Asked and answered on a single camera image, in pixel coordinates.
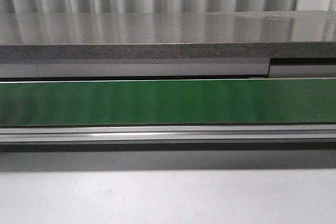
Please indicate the green conveyor belt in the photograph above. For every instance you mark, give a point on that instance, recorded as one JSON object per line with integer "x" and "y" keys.
{"x": 231, "y": 101}

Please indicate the grey stone slab shelf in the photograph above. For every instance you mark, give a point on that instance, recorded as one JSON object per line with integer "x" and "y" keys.
{"x": 107, "y": 36}

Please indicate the silver rear conveyor rail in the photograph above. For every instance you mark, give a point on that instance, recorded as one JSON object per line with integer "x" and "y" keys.
{"x": 169, "y": 68}

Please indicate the aluminium conveyor front rail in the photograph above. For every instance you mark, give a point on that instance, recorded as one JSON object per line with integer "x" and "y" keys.
{"x": 183, "y": 134}

